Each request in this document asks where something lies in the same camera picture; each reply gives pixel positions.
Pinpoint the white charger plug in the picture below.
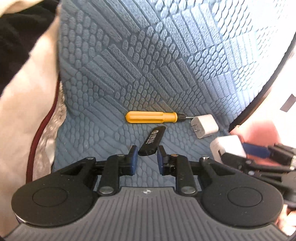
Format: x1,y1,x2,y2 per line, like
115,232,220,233
210,135,246,163
191,114,219,138

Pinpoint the pink storage box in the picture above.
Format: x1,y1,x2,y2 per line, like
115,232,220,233
230,120,295,148

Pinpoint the black usb stick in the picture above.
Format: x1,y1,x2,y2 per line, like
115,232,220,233
138,126,166,156

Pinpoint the yellow handled screwdriver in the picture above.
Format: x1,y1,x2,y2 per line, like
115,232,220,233
125,111,194,123

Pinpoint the patterned blanket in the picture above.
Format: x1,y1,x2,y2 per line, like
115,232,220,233
1,1,66,237

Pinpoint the person's right hand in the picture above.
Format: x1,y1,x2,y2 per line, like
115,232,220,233
276,204,296,236

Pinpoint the blue textured sofa cover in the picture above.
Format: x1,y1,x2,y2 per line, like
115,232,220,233
54,1,295,170

